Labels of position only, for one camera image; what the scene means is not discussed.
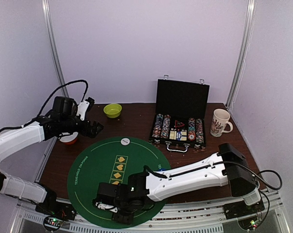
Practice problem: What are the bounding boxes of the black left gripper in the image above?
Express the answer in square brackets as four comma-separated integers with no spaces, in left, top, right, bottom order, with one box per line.
[60,113,103,138]

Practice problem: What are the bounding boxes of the white dealer button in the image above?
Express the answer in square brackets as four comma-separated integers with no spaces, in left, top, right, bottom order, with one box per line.
[121,138,131,146]

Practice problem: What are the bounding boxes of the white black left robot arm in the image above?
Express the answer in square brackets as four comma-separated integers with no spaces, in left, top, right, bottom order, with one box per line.
[0,97,103,216]

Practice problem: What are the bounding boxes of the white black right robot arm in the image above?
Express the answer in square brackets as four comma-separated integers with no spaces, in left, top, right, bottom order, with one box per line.
[92,143,261,225]

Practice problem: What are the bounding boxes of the blue texas holdem card box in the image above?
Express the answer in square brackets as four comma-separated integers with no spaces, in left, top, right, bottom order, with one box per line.
[169,131,177,140]

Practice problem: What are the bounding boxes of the orange white bowl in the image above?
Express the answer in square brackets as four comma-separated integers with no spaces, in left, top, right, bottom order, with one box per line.
[59,135,77,145]

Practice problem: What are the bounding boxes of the lime green plastic bowl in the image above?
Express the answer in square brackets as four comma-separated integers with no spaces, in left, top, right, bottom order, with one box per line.
[103,103,122,118]

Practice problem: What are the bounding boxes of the round green poker mat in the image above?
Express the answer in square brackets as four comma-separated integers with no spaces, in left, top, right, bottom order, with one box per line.
[67,137,171,229]

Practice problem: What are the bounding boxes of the triangular black red plaque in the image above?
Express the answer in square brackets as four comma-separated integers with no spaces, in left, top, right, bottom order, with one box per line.
[174,120,185,129]

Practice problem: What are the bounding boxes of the black poker chip case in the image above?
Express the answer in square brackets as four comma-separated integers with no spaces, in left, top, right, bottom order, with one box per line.
[149,79,210,150]

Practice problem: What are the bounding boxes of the white patterned ceramic mug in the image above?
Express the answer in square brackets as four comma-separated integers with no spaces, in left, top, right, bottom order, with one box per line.
[210,109,233,137]

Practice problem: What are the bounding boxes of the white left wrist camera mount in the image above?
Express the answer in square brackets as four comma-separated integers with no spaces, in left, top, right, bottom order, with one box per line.
[76,97,95,121]

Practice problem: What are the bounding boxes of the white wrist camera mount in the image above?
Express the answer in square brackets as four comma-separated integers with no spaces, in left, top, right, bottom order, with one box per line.
[94,201,118,213]
[76,97,95,121]

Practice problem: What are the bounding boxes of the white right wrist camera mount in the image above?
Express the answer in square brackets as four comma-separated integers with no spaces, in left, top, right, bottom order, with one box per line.
[94,201,118,213]

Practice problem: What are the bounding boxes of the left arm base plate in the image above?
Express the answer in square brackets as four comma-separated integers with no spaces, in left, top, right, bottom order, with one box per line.
[31,201,77,221]

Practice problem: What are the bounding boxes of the silver case handle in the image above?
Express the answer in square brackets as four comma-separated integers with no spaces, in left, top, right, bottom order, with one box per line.
[166,142,190,153]

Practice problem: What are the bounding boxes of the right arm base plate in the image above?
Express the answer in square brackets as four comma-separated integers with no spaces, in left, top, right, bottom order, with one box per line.
[224,200,265,219]

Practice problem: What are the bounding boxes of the silver aluminium frame post left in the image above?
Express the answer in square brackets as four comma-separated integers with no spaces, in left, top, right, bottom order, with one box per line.
[41,0,66,85]

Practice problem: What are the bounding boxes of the silver aluminium frame post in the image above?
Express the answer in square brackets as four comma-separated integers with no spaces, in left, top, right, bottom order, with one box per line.
[226,0,257,111]
[41,0,66,85]

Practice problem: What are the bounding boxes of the silver aluminium frame post right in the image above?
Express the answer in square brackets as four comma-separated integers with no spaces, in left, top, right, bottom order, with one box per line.
[226,0,257,111]

